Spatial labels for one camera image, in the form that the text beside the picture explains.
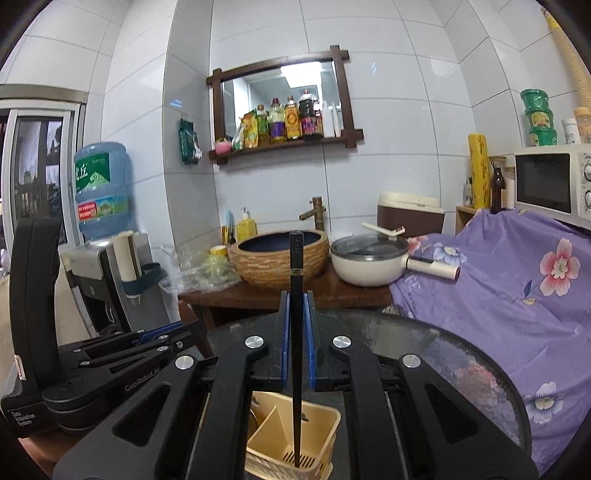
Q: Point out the small pink bowl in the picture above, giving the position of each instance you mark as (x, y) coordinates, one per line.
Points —
(223, 146)

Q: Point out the grey water dispenser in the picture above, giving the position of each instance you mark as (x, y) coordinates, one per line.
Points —
(97, 281)

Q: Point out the dark teal roll holder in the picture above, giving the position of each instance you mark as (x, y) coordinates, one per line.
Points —
(148, 277)

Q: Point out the yellow oil bottle purple label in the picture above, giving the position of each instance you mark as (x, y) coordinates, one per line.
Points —
(277, 122)

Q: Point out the dark soy sauce bottle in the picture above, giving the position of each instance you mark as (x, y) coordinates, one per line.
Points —
(310, 113)

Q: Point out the metal framed glass door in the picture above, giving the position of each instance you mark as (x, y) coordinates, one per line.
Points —
(41, 152)

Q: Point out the blue water jug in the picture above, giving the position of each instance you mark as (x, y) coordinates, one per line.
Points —
(101, 184)

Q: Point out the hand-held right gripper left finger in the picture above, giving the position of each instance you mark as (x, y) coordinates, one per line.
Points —
(286, 332)

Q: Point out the clear plastic bag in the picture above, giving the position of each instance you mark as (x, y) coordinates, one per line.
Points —
(207, 272)

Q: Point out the white pan with glass lid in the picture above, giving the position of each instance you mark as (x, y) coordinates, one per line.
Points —
(364, 270)

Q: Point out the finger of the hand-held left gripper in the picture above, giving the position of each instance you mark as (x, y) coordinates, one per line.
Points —
(134, 356)
(157, 333)

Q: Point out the beige jar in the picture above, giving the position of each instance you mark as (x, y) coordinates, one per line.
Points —
(584, 125)

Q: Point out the small white jar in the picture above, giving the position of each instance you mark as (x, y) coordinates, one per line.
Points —
(571, 132)

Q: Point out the purple floral cloth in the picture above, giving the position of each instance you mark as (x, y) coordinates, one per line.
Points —
(498, 286)

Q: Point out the dark wooden counter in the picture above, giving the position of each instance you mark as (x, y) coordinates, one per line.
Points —
(258, 297)

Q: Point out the white paper roll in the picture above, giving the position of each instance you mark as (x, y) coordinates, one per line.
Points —
(128, 254)

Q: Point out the white microwave oven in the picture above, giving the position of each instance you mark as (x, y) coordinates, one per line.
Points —
(545, 180)

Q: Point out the light wooden rack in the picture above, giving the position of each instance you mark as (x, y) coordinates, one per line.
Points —
(463, 220)

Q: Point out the woven pattern wash basin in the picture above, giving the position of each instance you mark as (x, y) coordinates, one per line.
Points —
(277, 267)

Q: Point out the green oil bottle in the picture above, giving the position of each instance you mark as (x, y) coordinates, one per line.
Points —
(262, 127)

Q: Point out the white rice paddle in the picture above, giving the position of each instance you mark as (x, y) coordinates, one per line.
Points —
(381, 230)

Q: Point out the brass bamboo-shaped faucet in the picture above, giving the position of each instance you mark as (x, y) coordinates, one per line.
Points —
(317, 213)

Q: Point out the small yellow cup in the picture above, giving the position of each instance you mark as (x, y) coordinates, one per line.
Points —
(218, 251)

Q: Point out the brown and white rice cooker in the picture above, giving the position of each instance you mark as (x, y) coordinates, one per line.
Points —
(406, 214)

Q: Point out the green hanging packet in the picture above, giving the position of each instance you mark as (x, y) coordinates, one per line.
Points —
(189, 141)

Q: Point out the yellow wrapped roll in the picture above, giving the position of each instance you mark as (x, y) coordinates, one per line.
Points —
(479, 170)

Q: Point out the yellow soap pump bottle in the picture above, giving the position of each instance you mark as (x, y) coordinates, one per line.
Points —
(246, 228)

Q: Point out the black chopstick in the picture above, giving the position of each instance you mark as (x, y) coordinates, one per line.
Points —
(296, 258)

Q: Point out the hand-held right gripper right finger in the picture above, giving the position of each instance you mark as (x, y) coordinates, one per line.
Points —
(308, 332)

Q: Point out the brown glass bottle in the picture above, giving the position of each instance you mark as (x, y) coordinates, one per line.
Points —
(497, 194)

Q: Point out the golden label oil bottle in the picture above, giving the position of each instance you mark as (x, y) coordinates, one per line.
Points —
(292, 119)

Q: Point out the white plastic bottle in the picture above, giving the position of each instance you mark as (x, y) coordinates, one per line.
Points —
(338, 121)
(328, 121)

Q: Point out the yellow green seasoning packet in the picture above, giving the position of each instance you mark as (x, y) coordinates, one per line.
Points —
(248, 131)

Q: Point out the beige plastic utensil holder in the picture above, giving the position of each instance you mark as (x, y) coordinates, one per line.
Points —
(318, 429)

